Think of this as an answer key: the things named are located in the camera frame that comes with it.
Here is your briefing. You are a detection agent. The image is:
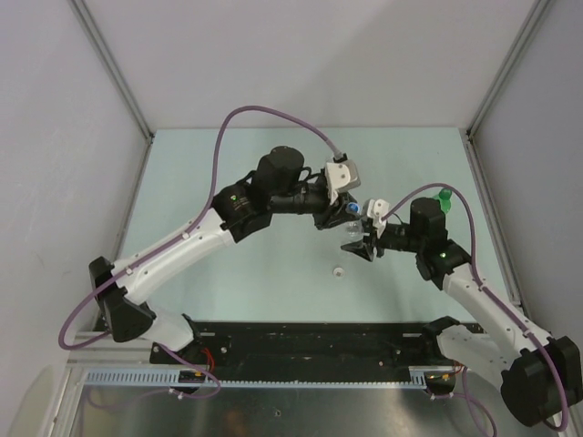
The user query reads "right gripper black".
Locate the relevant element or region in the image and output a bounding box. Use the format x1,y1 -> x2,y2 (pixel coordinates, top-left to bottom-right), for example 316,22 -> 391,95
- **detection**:
341,219 -> 424,262

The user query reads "clear plastic bottle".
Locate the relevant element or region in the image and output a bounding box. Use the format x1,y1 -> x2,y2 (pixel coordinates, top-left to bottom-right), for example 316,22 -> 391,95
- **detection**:
341,206 -> 367,245

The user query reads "green plastic bottle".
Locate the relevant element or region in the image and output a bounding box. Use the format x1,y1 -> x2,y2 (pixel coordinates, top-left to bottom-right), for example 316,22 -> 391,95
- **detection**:
433,188 -> 453,215

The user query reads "green bottle cap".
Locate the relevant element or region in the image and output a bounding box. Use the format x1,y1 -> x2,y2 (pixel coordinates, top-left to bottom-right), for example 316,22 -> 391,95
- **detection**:
435,188 -> 453,202

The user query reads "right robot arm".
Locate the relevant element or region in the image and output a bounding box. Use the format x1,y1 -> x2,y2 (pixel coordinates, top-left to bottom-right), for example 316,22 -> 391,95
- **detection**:
342,198 -> 582,431

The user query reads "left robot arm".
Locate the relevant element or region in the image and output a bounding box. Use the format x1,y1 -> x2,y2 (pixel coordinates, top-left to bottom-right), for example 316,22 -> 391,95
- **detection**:
88,147 -> 360,364

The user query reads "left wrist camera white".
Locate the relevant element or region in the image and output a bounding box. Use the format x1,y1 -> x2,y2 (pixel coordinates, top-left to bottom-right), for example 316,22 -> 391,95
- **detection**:
324,159 -> 361,205

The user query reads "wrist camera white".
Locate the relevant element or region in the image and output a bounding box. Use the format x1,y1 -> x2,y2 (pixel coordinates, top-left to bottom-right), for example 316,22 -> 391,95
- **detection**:
324,159 -> 361,205
363,198 -> 391,234

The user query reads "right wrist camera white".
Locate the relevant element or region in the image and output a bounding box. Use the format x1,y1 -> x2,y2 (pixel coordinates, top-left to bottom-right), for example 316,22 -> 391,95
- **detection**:
363,198 -> 391,234

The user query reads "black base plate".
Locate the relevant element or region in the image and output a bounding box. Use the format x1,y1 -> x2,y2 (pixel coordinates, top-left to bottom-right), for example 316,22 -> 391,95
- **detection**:
149,320 -> 456,382

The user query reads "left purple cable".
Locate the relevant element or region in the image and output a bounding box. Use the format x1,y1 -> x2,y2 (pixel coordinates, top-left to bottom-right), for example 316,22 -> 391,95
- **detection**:
58,106 -> 345,401

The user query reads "right aluminium corner post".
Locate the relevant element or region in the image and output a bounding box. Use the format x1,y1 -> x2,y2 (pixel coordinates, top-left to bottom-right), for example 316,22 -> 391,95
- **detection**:
465,0 -> 553,137

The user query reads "aluminium corner post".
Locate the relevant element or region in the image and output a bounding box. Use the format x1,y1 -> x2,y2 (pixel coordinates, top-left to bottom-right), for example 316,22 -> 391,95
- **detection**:
465,0 -> 553,137
67,0 -> 155,143

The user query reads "grey slotted cable duct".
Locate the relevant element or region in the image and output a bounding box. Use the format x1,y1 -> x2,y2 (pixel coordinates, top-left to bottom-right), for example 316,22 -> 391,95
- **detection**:
85,368 -> 426,389

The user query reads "left aluminium corner post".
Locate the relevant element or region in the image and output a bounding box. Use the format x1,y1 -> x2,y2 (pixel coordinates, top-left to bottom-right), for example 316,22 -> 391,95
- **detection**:
67,0 -> 155,143

